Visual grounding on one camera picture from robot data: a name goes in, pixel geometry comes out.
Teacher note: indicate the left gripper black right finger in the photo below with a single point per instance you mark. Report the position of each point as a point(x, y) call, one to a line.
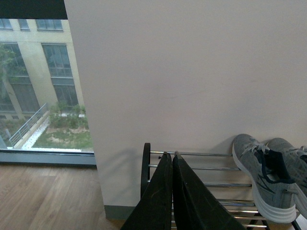
point(195, 207)

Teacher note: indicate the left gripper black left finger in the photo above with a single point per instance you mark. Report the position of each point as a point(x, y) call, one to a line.
point(154, 210)

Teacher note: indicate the grey knit sneaker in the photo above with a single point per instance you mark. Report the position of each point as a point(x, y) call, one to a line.
point(295, 159)
point(273, 189)

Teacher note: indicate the black metal shoe rack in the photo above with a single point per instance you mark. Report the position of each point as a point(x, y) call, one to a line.
point(232, 188)

